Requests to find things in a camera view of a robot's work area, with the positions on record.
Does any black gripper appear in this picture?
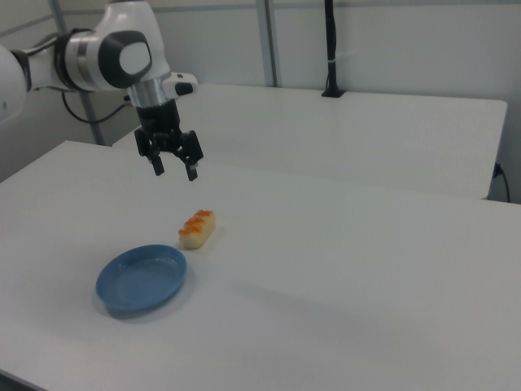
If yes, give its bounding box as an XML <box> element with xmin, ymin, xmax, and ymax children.
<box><xmin>134</xmin><ymin>100</ymin><xmax>204</xmax><ymax>182</ymax></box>

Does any bread with orange topping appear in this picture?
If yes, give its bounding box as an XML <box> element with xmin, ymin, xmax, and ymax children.
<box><xmin>177</xmin><ymin>209</ymin><xmax>217</xmax><ymax>250</ymax></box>

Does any blue oval plate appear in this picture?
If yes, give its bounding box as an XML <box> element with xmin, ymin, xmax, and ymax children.
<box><xmin>95</xmin><ymin>244</ymin><xmax>188</xmax><ymax>314</ymax></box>

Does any white rear table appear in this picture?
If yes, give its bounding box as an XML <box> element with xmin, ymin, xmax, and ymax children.
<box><xmin>112</xmin><ymin>82</ymin><xmax>508</xmax><ymax>201</ymax></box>

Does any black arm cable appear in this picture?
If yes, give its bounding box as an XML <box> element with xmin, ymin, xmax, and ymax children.
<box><xmin>22</xmin><ymin>31</ymin><xmax>135</xmax><ymax>124</ymax></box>

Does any grey slanted frame post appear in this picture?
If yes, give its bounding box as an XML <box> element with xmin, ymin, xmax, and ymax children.
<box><xmin>49</xmin><ymin>0</ymin><xmax>106</xmax><ymax>146</ymax></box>

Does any grey partition frame post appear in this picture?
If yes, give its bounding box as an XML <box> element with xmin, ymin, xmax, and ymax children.
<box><xmin>263</xmin><ymin>0</ymin><xmax>282</xmax><ymax>87</ymax></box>

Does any black camera stand pole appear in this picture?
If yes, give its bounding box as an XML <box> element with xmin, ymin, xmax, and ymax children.
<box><xmin>321</xmin><ymin>0</ymin><xmax>347</xmax><ymax>99</ymax></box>

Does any black cable with plug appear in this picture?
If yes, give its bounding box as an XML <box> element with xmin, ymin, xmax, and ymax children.
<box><xmin>493</xmin><ymin>161</ymin><xmax>511</xmax><ymax>204</ymax></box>

